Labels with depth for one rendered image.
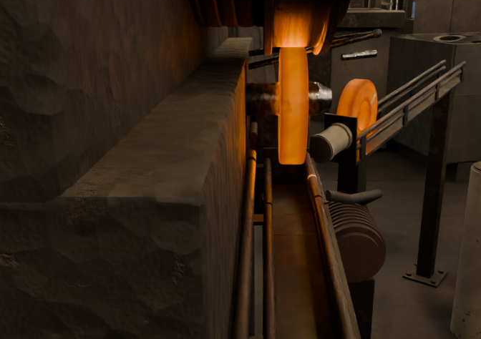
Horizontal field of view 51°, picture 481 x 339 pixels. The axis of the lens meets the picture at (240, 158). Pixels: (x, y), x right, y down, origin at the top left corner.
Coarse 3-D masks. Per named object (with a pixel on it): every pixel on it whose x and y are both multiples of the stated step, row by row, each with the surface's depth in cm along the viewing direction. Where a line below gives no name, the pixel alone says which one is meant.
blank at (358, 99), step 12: (348, 84) 107; (360, 84) 106; (372, 84) 111; (348, 96) 105; (360, 96) 107; (372, 96) 112; (348, 108) 104; (360, 108) 114; (372, 108) 113; (360, 120) 114; (372, 120) 115
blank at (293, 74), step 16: (288, 48) 64; (304, 48) 64; (288, 64) 61; (304, 64) 61; (288, 80) 60; (304, 80) 60; (288, 96) 59; (304, 96) 59; (288, 112) 60; (304, 112) 59; (288, 128) 60; (304, 128) 60; (288, 144) 61; (304, 144) 61; (288, 160) 64
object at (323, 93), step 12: (252, 84) 65; (264, 84) 65; (276, 84) 65; (312, 84) 65; (252, 96) 65; (264, 96) 65; (276, 96) 65; (312, 96) 64; (324, 96) 65; (252, 108) 65; (264, 108) 65; (276, 108) 65; (312, 108) 65; (324, 108) 65
